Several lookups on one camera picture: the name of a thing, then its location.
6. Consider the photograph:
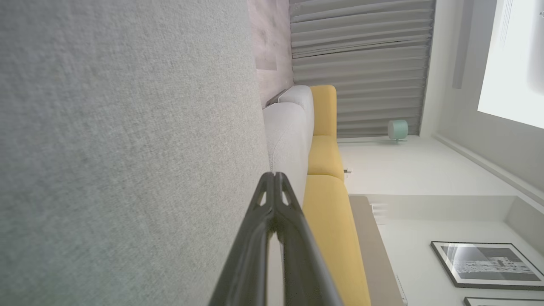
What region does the mint green round lamp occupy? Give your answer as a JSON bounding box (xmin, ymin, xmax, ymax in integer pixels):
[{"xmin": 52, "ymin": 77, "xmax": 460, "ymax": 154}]
[{"xmin": 387, "ymin": 119, "xmax": 409, "ymax": 144}]

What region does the grey pleated curtain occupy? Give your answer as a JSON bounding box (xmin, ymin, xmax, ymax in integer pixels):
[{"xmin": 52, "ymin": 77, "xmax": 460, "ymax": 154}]
[{"xmin": 290, "ymin": 0, "xmax": 437, "ymax": 139}]

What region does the black framed grey picture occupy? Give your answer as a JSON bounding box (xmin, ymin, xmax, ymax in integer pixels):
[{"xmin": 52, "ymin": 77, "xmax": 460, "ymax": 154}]
[{"xmin": 430, "ymin": 241, "xmax": 544, "ymax": 291}]

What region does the short yellow sofa back cushion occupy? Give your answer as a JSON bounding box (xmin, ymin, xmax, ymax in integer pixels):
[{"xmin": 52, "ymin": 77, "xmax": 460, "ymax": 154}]
[
  {"xmin": 310, "ymin": 85, "xmax": 337, "ymax": 137},
  {"xmin": 307, "ymin": 135, "xmax": 346, "ymax": 182}
]

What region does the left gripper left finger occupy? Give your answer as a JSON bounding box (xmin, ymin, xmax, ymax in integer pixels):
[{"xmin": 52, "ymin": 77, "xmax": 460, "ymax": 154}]
[{"xmin": 208, "ymin": 172, "xmax": 277, "ymax": 306}]

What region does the beige wooden panel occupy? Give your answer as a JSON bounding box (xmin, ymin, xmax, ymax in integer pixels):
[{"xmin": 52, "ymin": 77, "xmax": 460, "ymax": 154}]
[{"xmin": 348, "ymin": 195, "xmax": 406, "ymax": 306}]

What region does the bright window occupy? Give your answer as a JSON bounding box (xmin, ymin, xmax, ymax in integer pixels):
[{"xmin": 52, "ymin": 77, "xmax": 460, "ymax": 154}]
[{"xmin": 477, "ymin": 0, "xmax": 544, "ymax": 130}]

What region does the long yellow sofa back cushion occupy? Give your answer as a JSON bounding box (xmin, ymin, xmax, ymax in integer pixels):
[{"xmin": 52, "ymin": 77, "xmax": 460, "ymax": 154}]
[{"xmin": 302, "ymin": 174, "xmax": 371, "ymax": 306}]

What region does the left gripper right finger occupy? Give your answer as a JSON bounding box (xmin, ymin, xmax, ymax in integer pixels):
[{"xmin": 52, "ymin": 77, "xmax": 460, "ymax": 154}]
[{"xmin": 275, "ymin": 172, "xmax": 344, "ymax": 306}]

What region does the large grey sofa seat cushion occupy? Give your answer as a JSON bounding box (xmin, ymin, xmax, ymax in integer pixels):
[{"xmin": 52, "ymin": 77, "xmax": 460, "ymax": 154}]
[{"xmin": 0, "ymin": 0, "xmax": 272, "ymax": 306}]

